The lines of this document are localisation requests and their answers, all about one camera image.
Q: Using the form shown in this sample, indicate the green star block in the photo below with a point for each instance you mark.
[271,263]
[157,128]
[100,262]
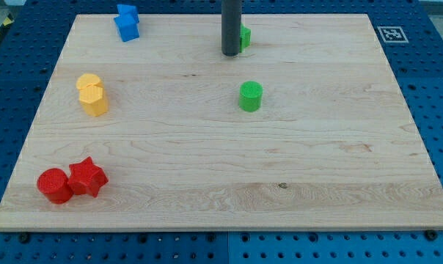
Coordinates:
[245,37]

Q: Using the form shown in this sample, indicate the red star block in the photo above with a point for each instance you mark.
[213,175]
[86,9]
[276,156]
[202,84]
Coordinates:
[86,178]

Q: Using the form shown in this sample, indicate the green cylinder block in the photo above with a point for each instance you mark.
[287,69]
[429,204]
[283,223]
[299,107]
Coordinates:
[250,96]

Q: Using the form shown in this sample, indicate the light wooden board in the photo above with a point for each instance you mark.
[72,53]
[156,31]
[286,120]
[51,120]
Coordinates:
[333,146]

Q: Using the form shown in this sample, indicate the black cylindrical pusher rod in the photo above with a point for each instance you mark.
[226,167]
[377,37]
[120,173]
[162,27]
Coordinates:
[231,11]

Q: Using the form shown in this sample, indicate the yellow hexagon block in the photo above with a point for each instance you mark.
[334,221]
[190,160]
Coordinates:
[94,101]

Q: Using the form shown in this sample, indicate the blue block behind cube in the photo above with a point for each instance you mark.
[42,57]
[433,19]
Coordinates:
[126,9]

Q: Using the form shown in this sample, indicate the red cylinder block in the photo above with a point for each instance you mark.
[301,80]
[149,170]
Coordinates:
[53,184]

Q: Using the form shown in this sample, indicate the white fiducial marker tag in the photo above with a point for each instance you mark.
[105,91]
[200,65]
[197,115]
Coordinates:
[392,34]

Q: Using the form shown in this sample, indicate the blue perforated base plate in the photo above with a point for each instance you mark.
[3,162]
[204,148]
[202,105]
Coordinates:
[29,51]

